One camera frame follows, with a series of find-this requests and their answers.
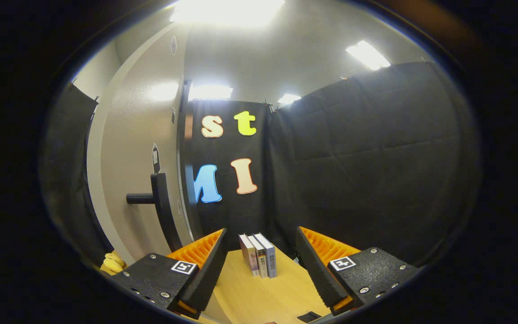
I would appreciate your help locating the blue grey cover book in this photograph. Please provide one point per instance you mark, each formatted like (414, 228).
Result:
(269, 254)

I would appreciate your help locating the small ceiling light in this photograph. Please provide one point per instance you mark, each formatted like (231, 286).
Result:
(288, 98)
(210, 91)

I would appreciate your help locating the white spine book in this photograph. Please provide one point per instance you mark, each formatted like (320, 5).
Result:
(260, 256)

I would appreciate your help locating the large ceiling light panel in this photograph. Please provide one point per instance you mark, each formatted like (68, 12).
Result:
(227, 11)

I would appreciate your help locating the black backdrop cloth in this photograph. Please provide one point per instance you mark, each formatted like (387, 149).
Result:
(367, 171)

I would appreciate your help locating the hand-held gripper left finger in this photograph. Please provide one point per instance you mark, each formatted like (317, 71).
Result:
(205, 279)

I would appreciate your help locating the small black object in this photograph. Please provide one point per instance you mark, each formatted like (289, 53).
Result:
(309, 317)

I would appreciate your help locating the dark grey cabinet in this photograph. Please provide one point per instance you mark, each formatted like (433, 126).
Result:
(188, 153)

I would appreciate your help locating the long ceiling light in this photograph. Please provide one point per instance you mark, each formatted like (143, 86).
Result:
(367, 55)

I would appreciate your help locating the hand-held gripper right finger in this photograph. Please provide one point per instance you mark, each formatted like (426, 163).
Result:
(315, 274)

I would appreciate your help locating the maroon cover book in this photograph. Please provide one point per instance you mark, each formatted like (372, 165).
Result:
(248, 254)

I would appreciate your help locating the yellow plush toy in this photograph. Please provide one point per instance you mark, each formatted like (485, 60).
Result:
(113, 263)

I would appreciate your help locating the beige cabinet door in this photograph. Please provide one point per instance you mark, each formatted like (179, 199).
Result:
(133, 135)

